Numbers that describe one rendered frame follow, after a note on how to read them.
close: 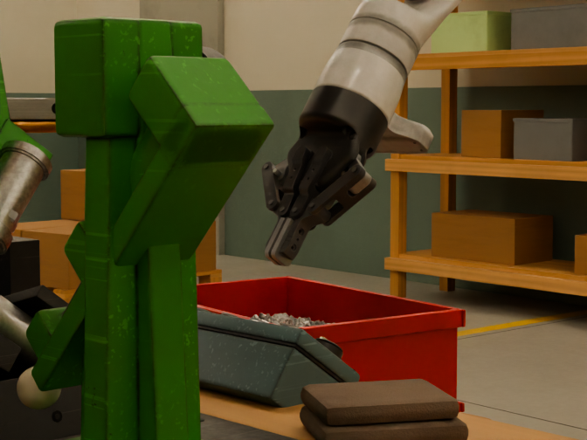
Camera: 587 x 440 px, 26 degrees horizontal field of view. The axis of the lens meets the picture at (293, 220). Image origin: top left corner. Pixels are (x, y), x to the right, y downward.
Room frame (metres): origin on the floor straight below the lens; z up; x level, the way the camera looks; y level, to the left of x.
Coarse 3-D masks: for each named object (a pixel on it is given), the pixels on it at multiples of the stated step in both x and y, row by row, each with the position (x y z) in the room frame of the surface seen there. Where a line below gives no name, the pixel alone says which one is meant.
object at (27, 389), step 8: (24, 376) 0.79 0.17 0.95; (24, 384) 0.78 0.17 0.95; (32, 384) 0.78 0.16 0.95; (24, 392) 0.78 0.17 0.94; (32, 392) 0.78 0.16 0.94; (40, 392) 0.78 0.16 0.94; (48, 392) 0.78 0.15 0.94; (56, 392) 0.79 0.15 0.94; (24, 400) 0.78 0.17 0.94; (32, 400) 0.78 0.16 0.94; (40, 400) 0.78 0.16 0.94; (48, 400) 0.78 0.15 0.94; (56, 400) 0.79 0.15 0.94; (32, 408) 0.79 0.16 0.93; (40, 408) 0.79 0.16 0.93
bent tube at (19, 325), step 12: (0, 300) 0.84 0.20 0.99; (0, 312) 0.84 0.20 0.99; (12, 312) 0.85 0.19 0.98; (0, 324) 0.84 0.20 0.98; (12, 324) 0.84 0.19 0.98; (24, 324) 0.85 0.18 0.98; (12, 336) 0.84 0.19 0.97; (24, 336) 0.85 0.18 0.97; (24, 348) 0.85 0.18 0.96; (24, 360) 0.85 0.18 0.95; (36, 360) 0.85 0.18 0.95
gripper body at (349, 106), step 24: (312, 96) 1.14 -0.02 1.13; (336, 96) 1.12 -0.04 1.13; (360, 96) 1.12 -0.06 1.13; (312, 120) 1.13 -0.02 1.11; (336, 120) 1.11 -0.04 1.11; (360, 120) 1.11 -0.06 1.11; (384, 120) 1.13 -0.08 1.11; (312, 144) 1.14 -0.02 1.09; (336, 144) 1.12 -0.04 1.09; (360, 144) 1.11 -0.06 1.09; (288, 168) 1.14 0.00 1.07; (336, 168) 1.10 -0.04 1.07
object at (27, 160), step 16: (16, 144) 0.89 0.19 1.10; (0, 160) 0.89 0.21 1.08; (16, 160) 0.88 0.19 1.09; (32, 160) 0.89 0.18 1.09; (48, 160) 0.90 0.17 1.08; (0, 176) 0.88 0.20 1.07; (16, 176) 0.88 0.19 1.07; (32, 176) 0.89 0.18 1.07; (0, 192) 0.87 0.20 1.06; (16, 192) 0.87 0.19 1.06; (32, 192) 0.89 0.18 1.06; (0, 208) 0.86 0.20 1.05; (16, 208) 0.87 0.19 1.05; (0, 224) 0.85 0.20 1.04; (16, 224) 0.88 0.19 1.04; (0, 240) 0.85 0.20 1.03
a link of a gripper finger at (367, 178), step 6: (360, 156) 1.11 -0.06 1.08; (354, 162) 1.10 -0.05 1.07; (360, 162) 1.10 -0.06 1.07; (342, 174) 1.09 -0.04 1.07; (366, 174) 1.08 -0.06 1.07; (360, 180) 1.08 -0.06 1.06; (366, 180) 1.08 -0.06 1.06; (354, 186) 1.08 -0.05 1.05; (360, 186) 1.08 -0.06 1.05; (354, 192) 1.08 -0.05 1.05
